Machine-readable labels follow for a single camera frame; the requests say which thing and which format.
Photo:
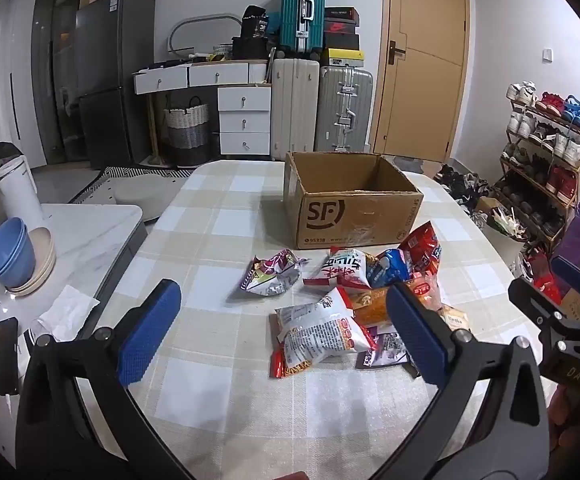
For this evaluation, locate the yellow and black box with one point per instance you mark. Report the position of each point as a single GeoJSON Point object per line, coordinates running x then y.
{"type": "Point", "coordinates": [342, 56]}

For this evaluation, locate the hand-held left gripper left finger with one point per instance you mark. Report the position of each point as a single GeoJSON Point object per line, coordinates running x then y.
{"type": "Point", "coordinates": [147, 331]}

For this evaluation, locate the wooden door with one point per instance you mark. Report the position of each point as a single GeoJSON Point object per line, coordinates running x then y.
{"type": "Point", "coordinates": [420, 60]}

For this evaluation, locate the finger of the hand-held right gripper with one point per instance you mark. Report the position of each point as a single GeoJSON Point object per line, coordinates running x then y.
{"type": "Point", "coordinates": [572, 274]}
{"type": "Point", "coordinates": [535, 302]}

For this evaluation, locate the silver suitcase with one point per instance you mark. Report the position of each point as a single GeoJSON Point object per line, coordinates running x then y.
{"type": "Point", "coordinates": [344, 110]}

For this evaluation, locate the woven laundry basket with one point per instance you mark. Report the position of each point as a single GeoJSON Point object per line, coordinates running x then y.
{"type": "Point", "coordinates": [187, 130]}

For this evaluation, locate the black and white patterned rug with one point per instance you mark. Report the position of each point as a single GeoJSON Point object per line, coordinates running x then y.
{"type": "Point", "coordinates": [94, 185]}

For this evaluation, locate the red and black shoebox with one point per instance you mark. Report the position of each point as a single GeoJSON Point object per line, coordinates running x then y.
{"type": "Point", "coordinates": [341, 26]}

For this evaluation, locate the pile of dark shoes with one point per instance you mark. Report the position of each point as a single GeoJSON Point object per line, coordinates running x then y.
{"type": "Point", "coordinates": [462, 185]}

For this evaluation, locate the white light switch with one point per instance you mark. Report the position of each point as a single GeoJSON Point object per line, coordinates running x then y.
{"type": "Point", "coordinates": [548, 55]}

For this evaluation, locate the white and red snack packet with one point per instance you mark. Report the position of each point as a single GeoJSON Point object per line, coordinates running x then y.
{"type": "Point", "coordinates": [340, 270]}

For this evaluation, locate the white fries-print snack packet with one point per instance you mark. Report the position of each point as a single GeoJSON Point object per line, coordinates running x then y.
{"type": "Point", "coordinates": [315, 335]}

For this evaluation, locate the blue snack packet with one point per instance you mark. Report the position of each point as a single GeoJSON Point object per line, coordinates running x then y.
{"type": "Point", "coordinates": [387, 267]}

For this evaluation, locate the small open cardboard box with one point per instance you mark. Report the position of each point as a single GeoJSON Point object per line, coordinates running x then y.
{"type": "Point", "coordinates": [487, 206]}

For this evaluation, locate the black bag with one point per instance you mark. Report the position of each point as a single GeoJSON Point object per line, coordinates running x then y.
{"type": "Point", "coordinates": [251, 32]}

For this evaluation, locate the brown cardboard box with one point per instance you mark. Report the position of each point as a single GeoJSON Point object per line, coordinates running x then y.
{"type": "Point", "coordinates": [350, 210]}

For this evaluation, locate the person's right hand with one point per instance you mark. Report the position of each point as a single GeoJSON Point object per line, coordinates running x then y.
{"type": "Point", "coordinates": [565, 430]}

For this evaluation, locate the black phone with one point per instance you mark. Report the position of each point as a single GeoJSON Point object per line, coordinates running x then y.
{"type": "Point", "coordinates": [6, 355]}

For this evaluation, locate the grey oval tube frame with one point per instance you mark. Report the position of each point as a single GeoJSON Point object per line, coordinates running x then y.
{"type": "Point", "coordinates": [204, 19]}

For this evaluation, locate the stack of blue bowls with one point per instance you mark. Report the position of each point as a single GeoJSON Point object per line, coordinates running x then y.
{"type": "Point", "coordinates": [9, 252]}

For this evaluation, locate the white tissue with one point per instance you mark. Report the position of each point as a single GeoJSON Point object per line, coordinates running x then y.
{"type": "Point", "coordinates": [67, 310]}

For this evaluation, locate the small beige snack packet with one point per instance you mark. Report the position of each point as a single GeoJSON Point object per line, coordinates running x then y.
{"type": "Point", "coordinates": [455, 318]}

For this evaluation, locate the red bag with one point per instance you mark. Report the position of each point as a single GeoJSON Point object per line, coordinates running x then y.
{"type": "Point", "coordinates": [542, 272]}

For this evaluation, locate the white marble side table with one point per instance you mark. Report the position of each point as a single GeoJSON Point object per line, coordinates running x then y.
{"type": "Point", "coordinates": [94, 240]}

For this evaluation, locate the orange snack packet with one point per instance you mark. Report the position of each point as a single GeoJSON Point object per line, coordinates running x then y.
{"type": "Point", "coordinates": [370, 306]}

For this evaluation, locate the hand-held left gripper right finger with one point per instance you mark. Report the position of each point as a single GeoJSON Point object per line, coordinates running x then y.
{"type": "Point", "coordinates": [415, 331]}

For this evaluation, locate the teal suitcase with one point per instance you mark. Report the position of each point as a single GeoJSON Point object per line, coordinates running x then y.
{"type": "Point", "coordinates": [302, 12]}

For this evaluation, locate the beige suitcase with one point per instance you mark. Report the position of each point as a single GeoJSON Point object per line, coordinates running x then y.
{"type": "Point", "coordinates": [295, 110]}

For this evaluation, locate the purple snack packet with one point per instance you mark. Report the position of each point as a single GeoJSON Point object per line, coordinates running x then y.
{"type": "Point", "coordinates": [270, 275]}

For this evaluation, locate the grey door mat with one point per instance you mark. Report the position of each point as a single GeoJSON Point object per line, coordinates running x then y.
{"type": "Point", "coordinates": [409, 165]}

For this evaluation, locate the small purple and white packet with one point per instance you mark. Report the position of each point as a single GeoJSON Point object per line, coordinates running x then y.
{"type": "Point", "coordinates": [387, 346]}

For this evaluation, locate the white drawer cabinet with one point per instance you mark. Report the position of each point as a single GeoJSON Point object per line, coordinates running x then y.
{"type": "Point", "coordinates": [245, 110]}

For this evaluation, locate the grey refrigerator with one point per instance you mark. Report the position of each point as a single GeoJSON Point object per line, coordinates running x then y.
{"type": "Point", "coordinates": [112, 80]}

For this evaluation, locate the dark glass cabinet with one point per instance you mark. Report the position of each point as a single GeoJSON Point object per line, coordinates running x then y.
{"type": "Point", "coordinates": [57, 60]}

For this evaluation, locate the shoe rack with shoes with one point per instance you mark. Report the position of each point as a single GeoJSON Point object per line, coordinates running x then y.
{"type": "Point", "coordinates": [555, 130]}

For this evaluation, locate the white kettle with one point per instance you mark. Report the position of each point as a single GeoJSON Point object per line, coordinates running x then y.
{"type": "Point", "coordinates": [17, 192]}

